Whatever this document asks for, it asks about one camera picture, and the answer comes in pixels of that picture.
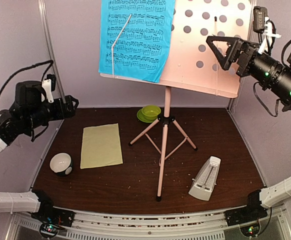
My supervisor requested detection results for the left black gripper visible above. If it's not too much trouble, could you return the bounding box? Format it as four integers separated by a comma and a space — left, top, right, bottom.
25, 94, 79, 131

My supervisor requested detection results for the pink music stand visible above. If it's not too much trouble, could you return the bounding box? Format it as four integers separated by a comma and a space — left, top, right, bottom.
99, 0, 252, 201

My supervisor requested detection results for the yellow paper sheet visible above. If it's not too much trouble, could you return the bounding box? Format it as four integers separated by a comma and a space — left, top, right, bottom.
80, 123, 123, 169

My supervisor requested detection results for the blue sheet music paper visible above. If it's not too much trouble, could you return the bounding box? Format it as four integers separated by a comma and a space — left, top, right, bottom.
98, 0, 176, 83

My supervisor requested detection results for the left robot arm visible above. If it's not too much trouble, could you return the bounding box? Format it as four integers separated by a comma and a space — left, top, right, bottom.
0, 78, 79, 222

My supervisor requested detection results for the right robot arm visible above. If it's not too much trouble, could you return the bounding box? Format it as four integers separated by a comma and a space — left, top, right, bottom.
206, 36, 291, 221

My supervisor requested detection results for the white bowl dark outside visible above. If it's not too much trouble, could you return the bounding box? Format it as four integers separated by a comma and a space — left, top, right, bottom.
49, 152, 73, 177

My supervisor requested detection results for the green bowl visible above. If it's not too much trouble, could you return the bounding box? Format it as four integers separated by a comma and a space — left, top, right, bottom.
141, 105, 161, 121

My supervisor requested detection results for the grey metronome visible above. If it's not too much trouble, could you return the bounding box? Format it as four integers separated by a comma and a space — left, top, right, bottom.
188, 156, 221, 201

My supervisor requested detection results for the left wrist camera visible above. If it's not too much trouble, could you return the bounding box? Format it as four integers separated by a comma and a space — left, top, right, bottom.
41, 74, 56, 104

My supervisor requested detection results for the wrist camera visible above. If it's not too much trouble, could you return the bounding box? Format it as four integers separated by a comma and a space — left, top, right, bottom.
252, 5, 282, 56
41, 74, 56, 104

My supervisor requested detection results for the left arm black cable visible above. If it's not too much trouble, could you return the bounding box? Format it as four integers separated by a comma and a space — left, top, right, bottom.
0, 59, 55, 131

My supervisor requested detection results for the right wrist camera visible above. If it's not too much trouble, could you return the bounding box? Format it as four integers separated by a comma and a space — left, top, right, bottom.
252, 5, 282, 56

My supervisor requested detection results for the right frame post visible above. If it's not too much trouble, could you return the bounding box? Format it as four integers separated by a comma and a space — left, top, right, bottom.
227, 0, 259, 115

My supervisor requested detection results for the frame post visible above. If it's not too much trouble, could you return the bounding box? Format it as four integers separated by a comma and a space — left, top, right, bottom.
37, 0, 66, 104
227, 0, 259, 115

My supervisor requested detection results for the left frame post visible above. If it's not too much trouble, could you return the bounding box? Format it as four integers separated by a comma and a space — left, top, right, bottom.
37, 0, 66, 104

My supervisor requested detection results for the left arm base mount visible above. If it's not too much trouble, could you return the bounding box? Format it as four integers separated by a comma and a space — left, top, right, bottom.
30, 207, 75, 239

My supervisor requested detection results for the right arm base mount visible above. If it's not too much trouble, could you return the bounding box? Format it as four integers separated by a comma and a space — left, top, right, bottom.
224, 206, 270, 239

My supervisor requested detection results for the aluminium front rail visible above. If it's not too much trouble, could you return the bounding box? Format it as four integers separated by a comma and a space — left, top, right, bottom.
10, 197, 291, 240

